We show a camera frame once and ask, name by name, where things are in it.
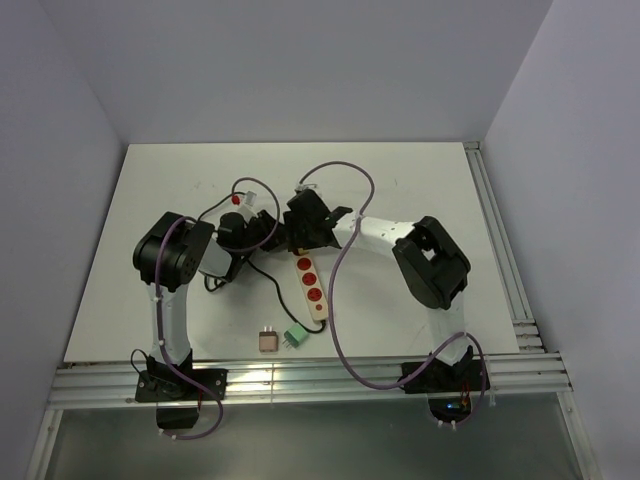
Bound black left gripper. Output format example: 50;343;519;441
237;211;287;257

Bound beige power strip red sockets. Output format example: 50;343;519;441
294;252;328;324

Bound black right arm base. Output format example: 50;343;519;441
400;346;491;428

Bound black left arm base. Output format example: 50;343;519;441
134;357;228;432

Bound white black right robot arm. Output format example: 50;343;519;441
283;189;473;390

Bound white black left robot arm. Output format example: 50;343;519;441
133;210;286;399

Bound green plug adapter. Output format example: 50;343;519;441
283;324;309;349

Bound brown plug adapter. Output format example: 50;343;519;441
258;330;279;354

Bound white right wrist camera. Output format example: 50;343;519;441
294;183;318;193

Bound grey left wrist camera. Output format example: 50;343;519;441
231;191;257;215

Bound black power cord with plug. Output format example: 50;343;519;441
197;197;329;334

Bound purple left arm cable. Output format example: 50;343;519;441
129;175;281;442

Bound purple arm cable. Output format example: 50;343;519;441
129;175;281;442
297;160;489;429

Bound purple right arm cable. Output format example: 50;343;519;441
297;160;489;429

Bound aluminium rail frame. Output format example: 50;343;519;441
27;142;601;479

